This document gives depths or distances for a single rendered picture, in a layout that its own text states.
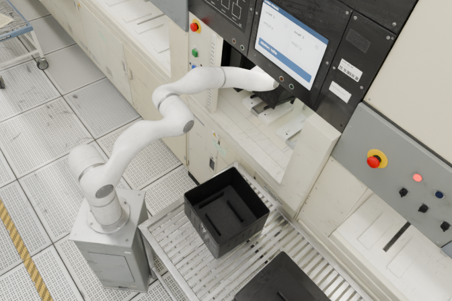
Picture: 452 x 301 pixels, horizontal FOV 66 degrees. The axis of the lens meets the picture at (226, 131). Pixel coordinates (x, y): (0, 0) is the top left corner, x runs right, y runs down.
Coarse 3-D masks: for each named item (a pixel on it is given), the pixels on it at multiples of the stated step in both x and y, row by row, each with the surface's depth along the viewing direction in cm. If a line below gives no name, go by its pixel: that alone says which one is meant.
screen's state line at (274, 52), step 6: (258, 42) 131; (264, 42) 128; (264, 48) 130; (270, 48) 127; (276, 54) 126; (282, 54) 124; (282, 60) 125; (288, 60) 123; (288, 66) 124; (294, 66) 122; (300, 72) 121; (306, 72) 119; (306, 78) 120
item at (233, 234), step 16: (224, 176) 165; (240, 176) 162; (192, 192) 157; (208, 192) 167; (224, 192) 173; (240, 192) 170; (192, 208) 149; (208, 208) 167; (224, 208) 168; (240, 208) 168; (256, 208) 162; (192, 224) 161; (208, 224) 162; (224, 224) 163; (240, 224) 163; (256, 224) 152; (208, 240) 149; (224, 240) 158; (240, 240) 154
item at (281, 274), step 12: (276, 264) 144; (288, 264) 144; (264, 276) 140; (276, 276) 141; (288, 276) 141; (300, 276) 142; (252, 288) 137; (264, 288) 137; (276, 288) 138; (288, 288) 138; (300, 288) 139; (312, 288) 139; (240, 300) 134; (252, 300) 134; (264, 300) 135; (276, 300) 135; (288, 300) 133; (300, 300) 136; (312, 300) 136; (324, 300) 137
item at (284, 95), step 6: (270, 90) 178; (276, 90) 175; (282, 90) 173; (252, 96) 189; (258, 96) 185; (264, 96) 182; (270, 96) 179; (276, 96) 176; (282, 96) 177; (288, 96) 181; (294, 96) 186; (270, 102) 180; (276, 102) 177; (282, 102) 182; (264, 108) 184
